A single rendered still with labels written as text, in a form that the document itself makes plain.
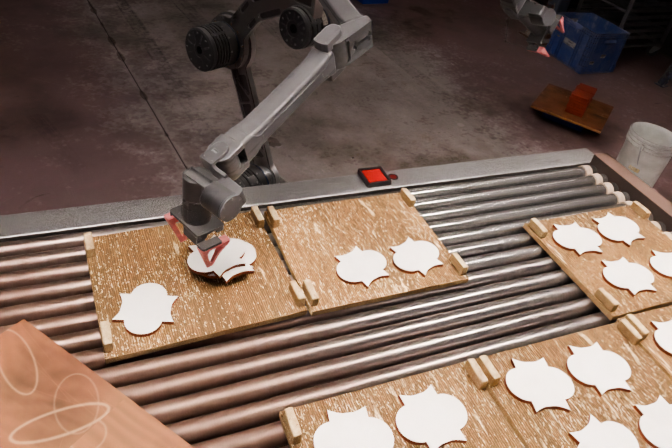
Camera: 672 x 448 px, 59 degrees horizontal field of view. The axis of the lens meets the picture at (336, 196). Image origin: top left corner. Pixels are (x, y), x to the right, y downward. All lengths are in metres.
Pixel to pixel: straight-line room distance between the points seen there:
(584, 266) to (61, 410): 1.24
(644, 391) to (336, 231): 0.76
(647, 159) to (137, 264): 3.19
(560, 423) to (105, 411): 0.82
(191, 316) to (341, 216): 0.49
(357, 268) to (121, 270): 0.52
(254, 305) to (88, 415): 0.42
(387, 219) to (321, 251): 0.23
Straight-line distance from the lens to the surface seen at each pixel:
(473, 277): 1.50
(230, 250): 1.34
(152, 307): 1.27
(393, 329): 1.32
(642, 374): 1.47
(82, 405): 1.04
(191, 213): 1.19
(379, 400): 1.18
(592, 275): 1.65
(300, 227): 1.48
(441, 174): 1.84
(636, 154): 3.96
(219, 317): 1.26
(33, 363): 1.10
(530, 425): 1.26
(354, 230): 1.50
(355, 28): 1.37
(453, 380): 1.25
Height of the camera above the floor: 1.89
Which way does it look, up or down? 36 degrees down
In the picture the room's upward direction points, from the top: 11 degrees clockwise
